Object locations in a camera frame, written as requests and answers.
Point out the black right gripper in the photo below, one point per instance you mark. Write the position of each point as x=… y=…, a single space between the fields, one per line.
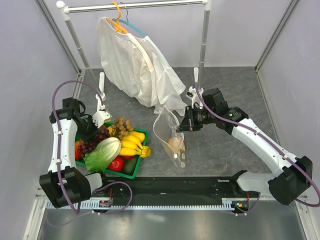
x=188 y=123

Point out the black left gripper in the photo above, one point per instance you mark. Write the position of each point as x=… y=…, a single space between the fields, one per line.
x=89 y=137

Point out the orange peach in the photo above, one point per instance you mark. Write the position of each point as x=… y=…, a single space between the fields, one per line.
x=177 y=144

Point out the clear dotted zip top bag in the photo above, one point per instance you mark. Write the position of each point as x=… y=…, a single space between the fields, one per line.
x=164 y=128

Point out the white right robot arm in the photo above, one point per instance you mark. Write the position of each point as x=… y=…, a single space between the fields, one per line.
x=290 y=175

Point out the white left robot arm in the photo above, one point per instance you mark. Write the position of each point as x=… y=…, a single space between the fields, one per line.
x=64 y=184

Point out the purple grape bunch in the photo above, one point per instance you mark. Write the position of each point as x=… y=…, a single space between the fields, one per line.
x=102 y=134

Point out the orange fruit in basket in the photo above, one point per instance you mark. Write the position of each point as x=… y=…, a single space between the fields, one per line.
x=78 y=150

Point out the green lettuce head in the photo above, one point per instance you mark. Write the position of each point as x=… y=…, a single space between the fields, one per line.
x=104 y=153

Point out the brown longan bunch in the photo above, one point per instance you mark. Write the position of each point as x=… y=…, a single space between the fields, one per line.
x=121 y=128

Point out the yellow banana bunch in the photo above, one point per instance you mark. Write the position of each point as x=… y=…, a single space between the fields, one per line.
x=132 y=145

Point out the red tomato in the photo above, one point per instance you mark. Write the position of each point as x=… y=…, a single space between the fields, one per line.
x=117 y=164

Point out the dark green avocado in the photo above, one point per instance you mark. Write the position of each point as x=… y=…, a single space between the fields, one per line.
x=130 y=165

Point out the green plastic basket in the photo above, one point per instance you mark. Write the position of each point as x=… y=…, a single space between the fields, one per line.
x=81 y=161

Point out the white hanging shirt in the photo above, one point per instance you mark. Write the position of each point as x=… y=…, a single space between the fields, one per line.
x=137 y=67

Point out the orange clothes hanger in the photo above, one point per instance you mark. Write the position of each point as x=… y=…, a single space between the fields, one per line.
x=116 y=23

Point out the teal clothes hanger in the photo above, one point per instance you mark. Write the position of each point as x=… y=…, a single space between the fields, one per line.
x=133 y=27

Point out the silver clothes rack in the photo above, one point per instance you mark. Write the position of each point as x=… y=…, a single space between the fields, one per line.
x=65 y=11

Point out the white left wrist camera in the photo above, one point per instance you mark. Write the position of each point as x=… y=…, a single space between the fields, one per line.
x=101 y=116

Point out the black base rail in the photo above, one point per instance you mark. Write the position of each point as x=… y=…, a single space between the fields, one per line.
x=173 y=191

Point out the grey slotted cable duct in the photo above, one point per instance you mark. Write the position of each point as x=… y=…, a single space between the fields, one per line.
x=95 y=204

